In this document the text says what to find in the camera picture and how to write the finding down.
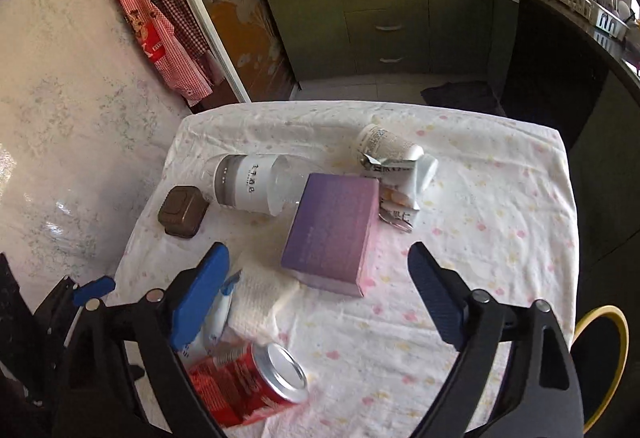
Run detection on yellow rimmed blue trash bin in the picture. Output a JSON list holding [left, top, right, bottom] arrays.
[[570, 305, 630, 434]]

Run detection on clear plastic bottle white label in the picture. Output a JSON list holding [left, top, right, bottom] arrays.
[[200, 153, 320, 216]]

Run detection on purple cardboard box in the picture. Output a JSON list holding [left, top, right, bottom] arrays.
[[281, 173, 380, 297]]

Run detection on white blue tube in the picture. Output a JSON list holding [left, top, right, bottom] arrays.
[[178, 271, 241, 370]]

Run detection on red soda can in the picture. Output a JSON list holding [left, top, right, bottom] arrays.
[[189, 342, 309, 428]]

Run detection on red checked apron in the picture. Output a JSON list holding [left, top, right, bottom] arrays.
[[119, 0, 224, 106]]

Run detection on green kitchen cabinets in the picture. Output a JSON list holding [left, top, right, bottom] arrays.
[[266, 0, 639, 266]]

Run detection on small brown plastic box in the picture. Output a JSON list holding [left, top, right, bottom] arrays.
[[157, 186, 209, 239]]

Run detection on white carton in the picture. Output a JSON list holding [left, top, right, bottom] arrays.
[[360, 153, 438, 233]]

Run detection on white paper towel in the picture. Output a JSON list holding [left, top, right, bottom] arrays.
[[227, 262, 299, 344]]

